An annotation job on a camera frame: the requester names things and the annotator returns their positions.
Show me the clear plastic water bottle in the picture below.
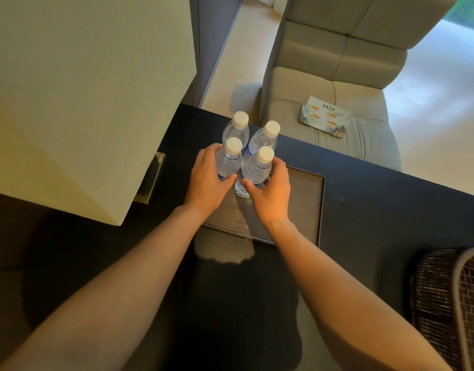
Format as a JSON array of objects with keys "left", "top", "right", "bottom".
[
  {"left": 234, "top": 145, "right": 276, "bottom": 199},
  {"left": 215, "top": 137, "right": 244, "bottom": 180},
  {"left": 221, "top": 111, "right": 250, "bottom": 152},
  {"left": 243, "top": 120, "right": 281, "bottom": 166}
]

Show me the dark brown rectangular tray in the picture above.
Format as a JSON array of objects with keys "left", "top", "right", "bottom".
[{"left": 201, "top": 165, "right": 326, "bottom": 247}]

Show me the person's right forearm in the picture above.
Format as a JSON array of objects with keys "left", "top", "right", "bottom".
[{"left": 266, "top": 217, "right": 453, "bottom": 371}]

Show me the printed brochure card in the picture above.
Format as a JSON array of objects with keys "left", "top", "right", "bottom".
[{"left": 298, "top": 95, "right": 352, "bottom": 139}]

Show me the person's right hand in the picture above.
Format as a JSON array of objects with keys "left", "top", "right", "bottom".
[{"left": 242, "top": 156, "right": 292, "bottom": 229}]

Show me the dark woven basket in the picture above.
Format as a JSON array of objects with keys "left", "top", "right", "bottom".
[{"left": 410, "top": 246, "right": 474, "bottom": 371}]

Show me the cream lamp shade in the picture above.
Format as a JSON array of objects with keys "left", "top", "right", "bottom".
[{"left": 0, "top": 0, "right": 198, "bottom": 227}]

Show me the person's left forearm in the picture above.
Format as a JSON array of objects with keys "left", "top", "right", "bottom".
[{"left": 0, "top": 204, "right": 208, "bottom": 371}]

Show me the black table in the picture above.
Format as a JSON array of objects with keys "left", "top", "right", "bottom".
[{"left": 0, "top": 103, "right": 474, "bottom": 371}]

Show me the beige upholstered chair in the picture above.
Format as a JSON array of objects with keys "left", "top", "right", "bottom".
[{"left": 259, "top": 0, "right": 459, "bottom": 172}]

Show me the person's left hand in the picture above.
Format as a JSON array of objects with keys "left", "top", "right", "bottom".
[{"left": 184, "top": 143, "right": 238, "bottom": 217}]

